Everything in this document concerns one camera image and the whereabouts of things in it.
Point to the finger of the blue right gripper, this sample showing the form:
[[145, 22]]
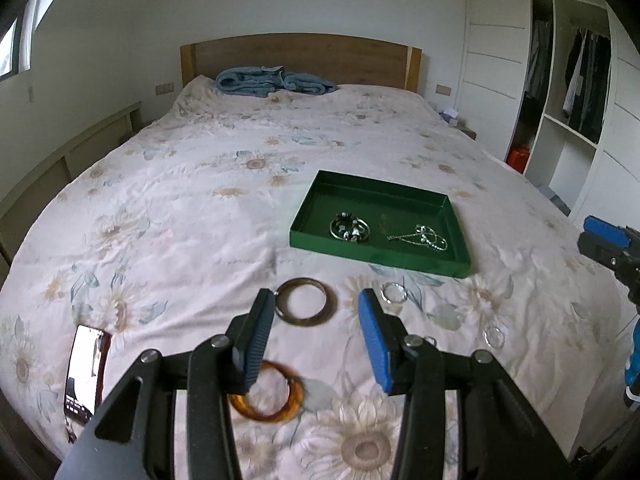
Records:
[[612, 234]]

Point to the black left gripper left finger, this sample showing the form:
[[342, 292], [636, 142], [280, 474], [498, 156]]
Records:
[[132, 434]]

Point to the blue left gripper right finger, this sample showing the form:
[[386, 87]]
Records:
[[500, 435]]

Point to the amber translucent bangle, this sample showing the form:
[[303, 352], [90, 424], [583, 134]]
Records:
[[276, 396]]

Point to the dark olive jade bangle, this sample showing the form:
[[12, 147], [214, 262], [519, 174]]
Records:
[[304, 302]]

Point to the thin silver bangle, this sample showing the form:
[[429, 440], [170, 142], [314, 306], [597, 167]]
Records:
[[349, 228]]

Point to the green jewelry tray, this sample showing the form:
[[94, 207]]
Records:
[[411, 228]]

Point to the smartphone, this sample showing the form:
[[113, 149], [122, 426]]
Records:
[[83, 391]]

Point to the red box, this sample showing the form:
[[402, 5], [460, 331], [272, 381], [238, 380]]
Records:
[[518, 157]]

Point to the hanging clothes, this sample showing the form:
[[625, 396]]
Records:
[[568, 69]]

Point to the wooden nightstand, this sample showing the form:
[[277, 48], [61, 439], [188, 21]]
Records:
[[467, 131]]

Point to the white wardrobe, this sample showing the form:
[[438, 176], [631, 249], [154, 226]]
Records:
[[582, 178]]

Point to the tissue box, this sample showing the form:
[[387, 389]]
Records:
[[450, 116]]

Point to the beige low side shelf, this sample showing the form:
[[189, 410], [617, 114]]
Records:
[[21, 207]]

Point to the wooden headboard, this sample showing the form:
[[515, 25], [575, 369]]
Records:
[[338, 58]]

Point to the blue folded blanket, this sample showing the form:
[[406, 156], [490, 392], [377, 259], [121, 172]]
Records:
[[260, 81]]

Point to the right wall socket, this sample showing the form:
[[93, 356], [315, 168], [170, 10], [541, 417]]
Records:
[[443, 90]]

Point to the wall socket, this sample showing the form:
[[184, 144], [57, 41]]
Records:
[[165, 88], [443, 90]]

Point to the left wall socket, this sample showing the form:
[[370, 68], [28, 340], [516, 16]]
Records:
[[165, 88]]

